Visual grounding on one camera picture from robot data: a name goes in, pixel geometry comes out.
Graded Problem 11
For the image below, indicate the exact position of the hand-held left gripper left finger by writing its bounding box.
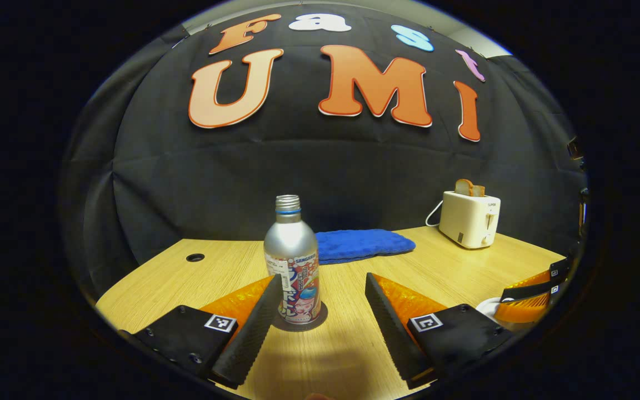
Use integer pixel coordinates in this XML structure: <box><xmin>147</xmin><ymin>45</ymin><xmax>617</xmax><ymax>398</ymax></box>
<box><xmin>119</xmin><ymin>274</ymin><xmax>284</xmax><ymax>389</ymax></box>

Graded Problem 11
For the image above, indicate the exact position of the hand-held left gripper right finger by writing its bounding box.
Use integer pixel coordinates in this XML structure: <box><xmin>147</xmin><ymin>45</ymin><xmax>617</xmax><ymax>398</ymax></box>
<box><xmin>364</xmin><ymin>272</ymin><xmax>515</xmax><ymax>389</ymax></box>

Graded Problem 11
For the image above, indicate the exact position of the dark round coaster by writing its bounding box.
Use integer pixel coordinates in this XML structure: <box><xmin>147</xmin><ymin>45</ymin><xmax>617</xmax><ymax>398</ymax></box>
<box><xmin>273</xmin><ymin>300</ymin><xmax>329</xmax><ymax>333</ymax></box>

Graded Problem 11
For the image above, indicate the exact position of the silver water bottle printed label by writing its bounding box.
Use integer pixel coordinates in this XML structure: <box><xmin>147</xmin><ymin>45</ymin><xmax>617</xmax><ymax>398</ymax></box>
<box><xmin>263</xmin><ymin>194</ymin><xmax>322</xmax><ymax>325</ymax></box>

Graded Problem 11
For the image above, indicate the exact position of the blue towel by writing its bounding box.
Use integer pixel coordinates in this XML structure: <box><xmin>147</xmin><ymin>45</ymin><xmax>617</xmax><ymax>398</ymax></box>
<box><xmin>314</xmin><ymin>229</ymin><xmax>416</xmax><ymax>265</ymax></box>

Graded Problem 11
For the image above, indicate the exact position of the white toaster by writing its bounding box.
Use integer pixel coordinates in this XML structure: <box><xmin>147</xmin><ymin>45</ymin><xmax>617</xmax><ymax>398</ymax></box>
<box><xmin>438</xmin><ymin>191</ymin><xmax>502</xmax><ymax>249</ymax></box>

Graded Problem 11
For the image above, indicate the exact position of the white toaster cable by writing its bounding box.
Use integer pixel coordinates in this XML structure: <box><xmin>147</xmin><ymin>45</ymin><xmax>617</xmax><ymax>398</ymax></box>
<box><xmin>425</xmin><ymin>200</ymin><xmax>444</xmax><ymax>227</ymax></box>

